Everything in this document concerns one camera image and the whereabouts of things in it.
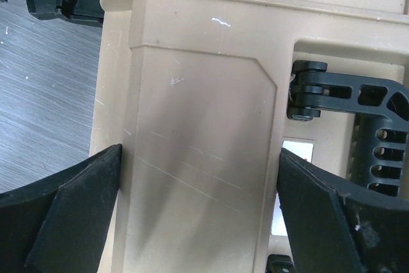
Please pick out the tan plastic tool case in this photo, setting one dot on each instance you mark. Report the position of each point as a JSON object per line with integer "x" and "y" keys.
{"x": 204, "y": 95}

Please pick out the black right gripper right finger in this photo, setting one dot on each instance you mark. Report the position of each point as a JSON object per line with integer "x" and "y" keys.
{"x": 334, "y": 225}

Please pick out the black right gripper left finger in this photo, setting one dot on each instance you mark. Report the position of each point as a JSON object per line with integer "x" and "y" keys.
{"x": 60, "y": 223}

